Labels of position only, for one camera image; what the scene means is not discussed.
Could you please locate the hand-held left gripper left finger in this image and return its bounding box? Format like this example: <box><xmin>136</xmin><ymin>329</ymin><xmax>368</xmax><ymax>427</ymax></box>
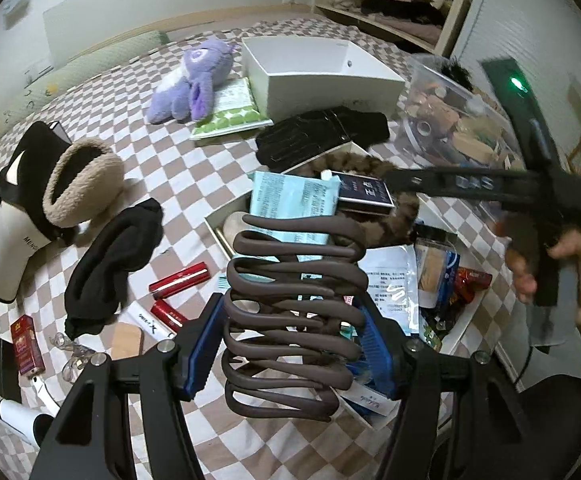
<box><xmin>29</xmin><ymin>292</ymin><xmax>224</xmax><ymax>480</ymax></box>

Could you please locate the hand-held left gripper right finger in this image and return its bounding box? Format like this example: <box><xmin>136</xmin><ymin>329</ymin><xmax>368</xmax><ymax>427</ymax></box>
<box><xmin>355</xmin><ymin>290</ymin><xmax>581</xmax><ymax>480</ymax></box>

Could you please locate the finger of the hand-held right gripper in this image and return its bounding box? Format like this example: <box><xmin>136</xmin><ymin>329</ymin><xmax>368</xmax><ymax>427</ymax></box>
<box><xmin>383</xmin><ymin>166</ymin><xmax>538</xmax><ymax>211</ymax></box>

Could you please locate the white storage box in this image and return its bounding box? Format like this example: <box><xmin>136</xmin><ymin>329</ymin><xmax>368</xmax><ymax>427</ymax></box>
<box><xmin>204</xmin><ymin>140</ymin><xmax>493</xmax><ymax>431</ymax></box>

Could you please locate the brown hair claw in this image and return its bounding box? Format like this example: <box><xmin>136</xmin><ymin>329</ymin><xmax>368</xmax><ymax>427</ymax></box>
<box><xmin>223</xmin><ymin>212</ymin><xmax>368</xmax><ymax>423</ymax></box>

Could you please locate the red slim case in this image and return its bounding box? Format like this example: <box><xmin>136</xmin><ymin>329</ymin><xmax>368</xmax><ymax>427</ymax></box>
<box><xmin>149</xmin><ymin>262</ymin><xmax>211</xmax><ymax>297</ymax></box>
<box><xmin>150</xmin><ymin>300</ymin><xmax>190</xmax><ymax>332</ymax></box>

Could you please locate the white tube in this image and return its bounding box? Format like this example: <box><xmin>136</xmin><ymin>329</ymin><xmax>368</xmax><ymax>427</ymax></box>
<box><xmin>120</xmin><ymin>304</ymin><xmax>175</xmax><ymax>341</ymax></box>

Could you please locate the clear plastic bin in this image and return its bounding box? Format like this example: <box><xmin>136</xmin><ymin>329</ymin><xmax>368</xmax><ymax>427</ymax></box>
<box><xmin>397</xmin><ymin>52</ymin><xmax>526</xmax><ymax>171</ymax></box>

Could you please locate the wooden block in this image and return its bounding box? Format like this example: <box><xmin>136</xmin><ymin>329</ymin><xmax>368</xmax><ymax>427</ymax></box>
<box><xmin>110</xmin><ymin>322</ymin><xmax>145</xmax><ymax>361</ymax></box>

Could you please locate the navy blue box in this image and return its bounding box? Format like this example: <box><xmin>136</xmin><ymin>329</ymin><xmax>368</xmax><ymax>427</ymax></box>
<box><xmin>329</xmin><ymin>170</ymin><xmax>396</xmax><ymax>211</ymax></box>

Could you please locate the brown fur scarf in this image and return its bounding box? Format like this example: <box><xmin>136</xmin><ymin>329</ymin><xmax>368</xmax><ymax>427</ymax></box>
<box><xmin>290</xmin><ymin>152</ymin><xmax>421</xmax><ymax>251</ymax></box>

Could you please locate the beige plush item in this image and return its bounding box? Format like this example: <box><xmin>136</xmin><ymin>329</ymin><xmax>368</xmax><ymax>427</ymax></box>
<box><xmin>223</xmin><ymin>212</ymin><xmax>251</xmax><ymax>246</ymax></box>

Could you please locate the white smartwatch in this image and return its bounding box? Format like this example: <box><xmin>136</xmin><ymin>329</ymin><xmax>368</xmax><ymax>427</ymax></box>
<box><xmin>30</xmin><ymin>372</ymin><xmax>61</xmax><ymax>413</ymax></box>

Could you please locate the white open box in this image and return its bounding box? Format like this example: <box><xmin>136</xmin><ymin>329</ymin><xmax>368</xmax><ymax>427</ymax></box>
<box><xmin>240</xmin><ymin>36</ymin><xmax>405</xmax><ymax>118</ymax></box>

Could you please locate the black knit gloves pair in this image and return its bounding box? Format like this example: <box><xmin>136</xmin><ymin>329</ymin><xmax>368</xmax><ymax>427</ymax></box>
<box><xmin>255</xmin><ymin>105</ymin><xmax>391</xmax><ymax>176</ymax></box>

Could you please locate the teal wet wipes packet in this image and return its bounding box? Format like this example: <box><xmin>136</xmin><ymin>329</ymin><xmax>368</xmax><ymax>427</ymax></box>
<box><xmin>248</xmin><ymin>170</ymin><xmax>343</xmax><ymax>261</ymax></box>

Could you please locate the red cigarette pack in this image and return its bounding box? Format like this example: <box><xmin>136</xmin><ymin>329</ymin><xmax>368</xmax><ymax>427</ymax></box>
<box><xmin>10</xmin><ymin>316</ymin><xmax>46</xmax><ymax>377</ymax></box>

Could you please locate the wooden wardrobe shelf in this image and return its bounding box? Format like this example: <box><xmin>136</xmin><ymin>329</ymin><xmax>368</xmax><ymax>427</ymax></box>
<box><xmin>313</xmin><ymin>0</ymin><xmax>486</xmax><ymax>56</ymax></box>

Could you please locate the brown checked bed sheet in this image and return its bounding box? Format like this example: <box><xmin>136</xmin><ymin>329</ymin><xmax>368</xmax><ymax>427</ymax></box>
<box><xmin>0</xmin><ymin>15</ymin><xmax>521</xmax><ymax>480</ymax></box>

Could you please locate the white ribbed door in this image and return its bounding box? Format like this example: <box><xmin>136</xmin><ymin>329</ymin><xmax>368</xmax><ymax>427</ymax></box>
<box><xmin>450</xmin><ymin>0</ymin><xmax>581</xmax><ymax>176</ymax></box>

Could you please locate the white cylindrical handheld device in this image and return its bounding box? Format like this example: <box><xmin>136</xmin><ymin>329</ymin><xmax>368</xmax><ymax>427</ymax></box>
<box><xmin>0</xmin><ymin>397</ymin><xmax>58</xmax><ymax>448</ymax></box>

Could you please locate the brown fleece hat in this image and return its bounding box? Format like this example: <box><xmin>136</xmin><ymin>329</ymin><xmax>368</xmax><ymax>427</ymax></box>
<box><xmin>43</xmin><ymin>140</ymin><xmax>125</xmax><ymax>228</ymax></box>

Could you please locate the person's dark clothing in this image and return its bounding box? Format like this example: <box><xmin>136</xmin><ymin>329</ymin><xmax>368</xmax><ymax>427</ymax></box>
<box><xmin>517</xmin><ymin>375</ymin><xmax>581</xmax><ymax>480</ymax></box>

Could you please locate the white visor cap black band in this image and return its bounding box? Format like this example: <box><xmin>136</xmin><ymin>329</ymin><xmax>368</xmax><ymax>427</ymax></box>
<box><xmin>0</xmin><ymin>120</ymin><xmax>78</xmax><ymax>305</ymax></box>

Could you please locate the green dotted tissue packet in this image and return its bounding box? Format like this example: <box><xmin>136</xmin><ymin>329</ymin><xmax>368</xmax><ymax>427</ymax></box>
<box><xmin>189</xmin><ymin>77</ymin><xmax>275</xmax><ymax>141</ymax></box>

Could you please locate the purple plush toy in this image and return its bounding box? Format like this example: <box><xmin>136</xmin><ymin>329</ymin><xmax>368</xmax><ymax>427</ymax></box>
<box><xmin>146</xmin><ymin>36</ymin><xmax>236</xmax><ymax>123</ymax></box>

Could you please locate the green bolster pillow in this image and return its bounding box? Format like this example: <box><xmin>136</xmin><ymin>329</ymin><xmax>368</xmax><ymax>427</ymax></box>
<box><xmin>0</xmin><ymin>30</ymin><xmax>171</xmax><ymax>146</ymax></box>

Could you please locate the white hanging banner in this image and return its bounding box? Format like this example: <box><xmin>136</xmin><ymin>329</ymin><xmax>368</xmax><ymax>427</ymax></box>
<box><xmin>3</xmin><ymin>0</ymin><xmax>34</xmax><ymax>26</ymax></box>

